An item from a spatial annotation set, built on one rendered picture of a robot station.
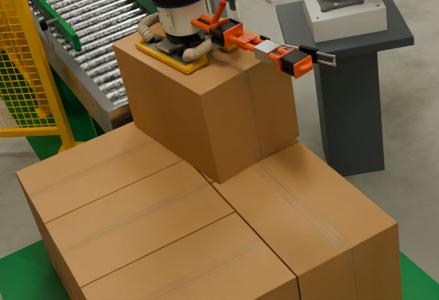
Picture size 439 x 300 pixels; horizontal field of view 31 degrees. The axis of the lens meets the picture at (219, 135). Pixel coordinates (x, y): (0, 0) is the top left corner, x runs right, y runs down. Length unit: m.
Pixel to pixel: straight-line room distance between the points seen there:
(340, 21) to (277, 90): 0.49
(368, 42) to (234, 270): 1.15
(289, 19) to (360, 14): 0.37
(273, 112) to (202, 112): 0.33
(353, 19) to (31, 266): 1.78
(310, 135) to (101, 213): 1.44
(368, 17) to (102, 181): 1.25
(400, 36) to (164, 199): 1.15
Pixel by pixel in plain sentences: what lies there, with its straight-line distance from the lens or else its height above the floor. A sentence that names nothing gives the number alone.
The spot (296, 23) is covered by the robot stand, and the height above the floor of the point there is 0.75.
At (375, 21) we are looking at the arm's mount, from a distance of 3.28.
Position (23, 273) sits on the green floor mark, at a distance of 3.67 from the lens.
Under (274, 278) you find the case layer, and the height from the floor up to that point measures 0.54.
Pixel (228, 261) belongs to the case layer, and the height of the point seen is 0.54.
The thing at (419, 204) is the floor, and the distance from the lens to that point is 3.56.
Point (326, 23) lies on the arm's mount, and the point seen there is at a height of 0.83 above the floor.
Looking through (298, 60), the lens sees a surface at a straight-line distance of 2.47.
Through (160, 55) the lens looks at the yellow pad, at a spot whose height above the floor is 0.97.
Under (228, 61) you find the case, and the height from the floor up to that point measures 0.94.
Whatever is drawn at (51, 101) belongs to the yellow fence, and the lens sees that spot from 4.16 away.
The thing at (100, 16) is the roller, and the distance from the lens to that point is 4.37.
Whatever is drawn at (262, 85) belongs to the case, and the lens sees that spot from 2.86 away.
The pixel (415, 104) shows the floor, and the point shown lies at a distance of 4.18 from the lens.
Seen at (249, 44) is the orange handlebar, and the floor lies 1.09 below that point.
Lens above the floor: 2.35
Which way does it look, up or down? 35 degrees down
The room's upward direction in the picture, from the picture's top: 12 degrees counter-clockwise
